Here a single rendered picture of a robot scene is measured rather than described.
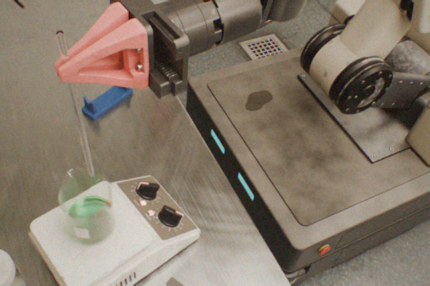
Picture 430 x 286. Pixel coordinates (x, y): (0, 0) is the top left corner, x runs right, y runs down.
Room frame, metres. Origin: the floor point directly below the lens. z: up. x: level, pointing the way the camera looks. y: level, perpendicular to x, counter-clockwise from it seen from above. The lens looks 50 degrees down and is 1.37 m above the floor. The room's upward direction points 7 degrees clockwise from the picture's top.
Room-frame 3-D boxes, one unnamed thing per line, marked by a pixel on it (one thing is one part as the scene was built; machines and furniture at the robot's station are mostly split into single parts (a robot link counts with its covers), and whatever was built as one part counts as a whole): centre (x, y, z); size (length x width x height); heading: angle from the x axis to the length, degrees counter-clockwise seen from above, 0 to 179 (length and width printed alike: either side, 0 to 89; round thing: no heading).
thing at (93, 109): (0.57, 0.21, 0.77); 0.10 x 0.03 x 0.04; 146
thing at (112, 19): (0.30, 0.10, 1.10); 0.09 x 0.07 x 0.07; 131
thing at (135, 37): (0.31, 0.11, 1.10); 0.09 x 0.07 x 0.07; 131
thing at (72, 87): (0.28, 0.13, 1.04); 0.01 x 0.01 x 0.20; 46
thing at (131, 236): (0.26, 0.14, 0.83); 0.12 x 0.12 x 0.01; 45
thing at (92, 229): (0.27, 0.14, 0.88); 0.07 x 0.06 x 0.08; 38
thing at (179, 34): (0.35, 0.05, 1.10); 0.10 x 0.07 x 0.07; 41
